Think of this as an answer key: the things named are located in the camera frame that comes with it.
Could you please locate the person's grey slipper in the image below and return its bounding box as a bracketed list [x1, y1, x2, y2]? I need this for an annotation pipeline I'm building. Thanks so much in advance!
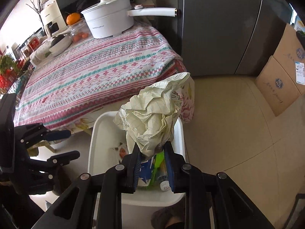
[151, 205, 189, 229]

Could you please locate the white electric pot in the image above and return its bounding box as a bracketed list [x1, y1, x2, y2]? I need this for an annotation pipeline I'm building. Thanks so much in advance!
[81, 0, 180, 39]

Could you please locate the grey refrigerator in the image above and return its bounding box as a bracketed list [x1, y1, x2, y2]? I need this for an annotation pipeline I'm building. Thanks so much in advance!
[152, 0, 295, 77]

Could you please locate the green leafy plant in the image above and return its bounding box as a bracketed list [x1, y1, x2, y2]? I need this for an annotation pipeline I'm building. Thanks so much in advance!
[0, 55, 17, 74]

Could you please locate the white plastic bin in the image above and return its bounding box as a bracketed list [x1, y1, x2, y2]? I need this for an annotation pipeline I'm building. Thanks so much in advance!
[88, 111, 187, 207]

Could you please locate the floral table skirt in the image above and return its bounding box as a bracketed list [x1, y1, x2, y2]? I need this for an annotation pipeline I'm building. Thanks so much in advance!
[26, 76, 194, 155]

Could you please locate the clear glass jar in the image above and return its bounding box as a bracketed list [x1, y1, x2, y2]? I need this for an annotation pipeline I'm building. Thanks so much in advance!
[71, 24, 90, 43]

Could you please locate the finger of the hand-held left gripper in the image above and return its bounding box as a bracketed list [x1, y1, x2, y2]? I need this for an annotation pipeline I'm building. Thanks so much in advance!
[30, 150, 81, 179]
[14, 123, 72, 149]

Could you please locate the striped patterned tablecloth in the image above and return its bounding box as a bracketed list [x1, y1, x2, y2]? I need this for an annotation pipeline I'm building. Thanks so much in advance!
[14, 20, 187, 130]

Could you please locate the blue white carton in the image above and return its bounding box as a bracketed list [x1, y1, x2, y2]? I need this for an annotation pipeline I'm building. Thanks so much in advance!
[140, 159, 156, 187]

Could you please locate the green snack bag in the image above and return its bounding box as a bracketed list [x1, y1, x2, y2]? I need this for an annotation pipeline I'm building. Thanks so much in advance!
[151, 151, 167, 184]

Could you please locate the cream paper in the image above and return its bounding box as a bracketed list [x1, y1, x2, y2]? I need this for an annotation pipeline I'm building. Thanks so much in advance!
[113, 72, 191, 158]

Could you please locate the bare twig decoration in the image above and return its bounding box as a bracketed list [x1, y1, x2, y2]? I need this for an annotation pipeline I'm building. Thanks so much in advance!
[26, 0, 48, 29]

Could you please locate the dark green avocado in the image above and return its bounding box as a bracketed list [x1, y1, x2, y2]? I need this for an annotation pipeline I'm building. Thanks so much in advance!
[51, 35, 64, 46]

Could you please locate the white dotted cloth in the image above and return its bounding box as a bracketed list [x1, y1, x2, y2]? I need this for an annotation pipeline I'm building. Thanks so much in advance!
[30, 43, 51, 65]

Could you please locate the white pot lid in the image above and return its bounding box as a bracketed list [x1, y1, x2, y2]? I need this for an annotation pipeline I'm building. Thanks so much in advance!
[81, 0, 131, 15]

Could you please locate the crushed clear plastic bottle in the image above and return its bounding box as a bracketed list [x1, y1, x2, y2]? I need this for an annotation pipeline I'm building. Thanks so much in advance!
[157, 164, 172, 192]

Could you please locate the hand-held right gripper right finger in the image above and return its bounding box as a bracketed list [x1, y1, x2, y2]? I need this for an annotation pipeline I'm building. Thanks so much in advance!
[163, 141, 277, 229]

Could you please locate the orange fruit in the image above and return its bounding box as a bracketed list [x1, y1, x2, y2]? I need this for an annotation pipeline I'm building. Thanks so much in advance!
[66, 13, 81, 26]

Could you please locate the white bowl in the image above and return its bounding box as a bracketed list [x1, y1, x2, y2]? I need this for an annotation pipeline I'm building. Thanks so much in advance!
[49, 35, 72, 57]

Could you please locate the black wire rack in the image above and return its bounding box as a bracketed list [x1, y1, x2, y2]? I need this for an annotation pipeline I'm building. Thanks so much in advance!
[0, 27, 44, 96]

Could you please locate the white air fryer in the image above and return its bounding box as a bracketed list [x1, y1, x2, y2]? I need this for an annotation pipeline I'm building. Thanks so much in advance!
[39, 1, 68, 36]

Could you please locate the red label jar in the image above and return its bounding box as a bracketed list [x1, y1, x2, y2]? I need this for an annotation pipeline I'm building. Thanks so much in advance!
[27, 38, 40, 50]

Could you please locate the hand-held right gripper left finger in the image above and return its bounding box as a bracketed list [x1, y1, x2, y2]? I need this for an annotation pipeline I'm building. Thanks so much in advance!
[31, 142, 142, 229]

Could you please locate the cardboard box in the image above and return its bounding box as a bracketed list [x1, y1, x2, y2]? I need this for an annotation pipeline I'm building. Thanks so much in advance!
[255, 56, 305, 117]
[273, 24, 305, 61]

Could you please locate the person's dark clothing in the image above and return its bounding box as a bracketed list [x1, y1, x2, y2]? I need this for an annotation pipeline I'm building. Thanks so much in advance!
[0, 184, 48, 229]

